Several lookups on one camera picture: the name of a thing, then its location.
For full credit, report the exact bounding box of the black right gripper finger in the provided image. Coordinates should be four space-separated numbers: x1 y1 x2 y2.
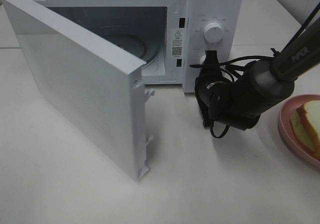
189 64 206 69
205 50 218 66

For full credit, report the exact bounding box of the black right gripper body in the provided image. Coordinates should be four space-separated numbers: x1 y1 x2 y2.
194 64 240 128

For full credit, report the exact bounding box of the pink round plate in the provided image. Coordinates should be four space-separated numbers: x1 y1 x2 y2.
278 94 320 168

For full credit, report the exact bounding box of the white bread sandwich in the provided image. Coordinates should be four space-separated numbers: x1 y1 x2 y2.
291 100 320 158

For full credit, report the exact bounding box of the white microwave door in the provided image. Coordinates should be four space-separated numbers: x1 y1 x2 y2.
2 0 155 180

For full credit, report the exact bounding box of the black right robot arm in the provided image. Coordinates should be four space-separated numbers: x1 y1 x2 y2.
193 20 320 132

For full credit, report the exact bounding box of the lower white timer knob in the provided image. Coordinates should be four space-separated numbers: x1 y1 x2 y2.
199 55 207 68

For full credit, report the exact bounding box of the upper white power knob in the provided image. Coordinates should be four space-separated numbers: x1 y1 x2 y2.
203 20 225 44

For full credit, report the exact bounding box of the white microwave oven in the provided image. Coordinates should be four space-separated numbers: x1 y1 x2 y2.
32 0 242 93

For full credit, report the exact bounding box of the glass microwave turntable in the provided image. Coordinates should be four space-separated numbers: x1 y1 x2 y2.
99 25 164 64

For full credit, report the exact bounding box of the white adjacent table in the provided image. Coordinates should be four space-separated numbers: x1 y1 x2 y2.
232 0 320 50

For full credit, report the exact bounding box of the black camera cable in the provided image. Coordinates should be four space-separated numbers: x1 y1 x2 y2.
194 3 320 139

